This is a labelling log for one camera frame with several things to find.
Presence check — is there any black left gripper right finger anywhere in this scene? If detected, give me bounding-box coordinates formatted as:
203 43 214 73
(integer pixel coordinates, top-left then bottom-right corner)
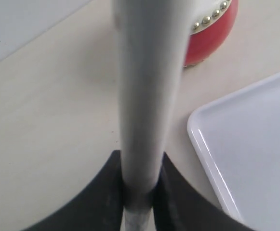
153 154 250 231

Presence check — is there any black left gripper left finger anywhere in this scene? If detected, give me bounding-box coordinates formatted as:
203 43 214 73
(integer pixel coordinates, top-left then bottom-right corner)
25 150 123 231

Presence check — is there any wooden drumstick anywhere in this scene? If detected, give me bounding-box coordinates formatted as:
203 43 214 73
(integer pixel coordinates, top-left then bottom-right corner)
113 0 196 231

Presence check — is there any small red drum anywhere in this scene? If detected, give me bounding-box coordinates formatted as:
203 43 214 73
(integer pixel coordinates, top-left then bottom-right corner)
184 0 239 67

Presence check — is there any white rectangular plastic tray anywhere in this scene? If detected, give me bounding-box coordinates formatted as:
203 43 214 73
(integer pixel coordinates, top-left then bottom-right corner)
187 72 280 231

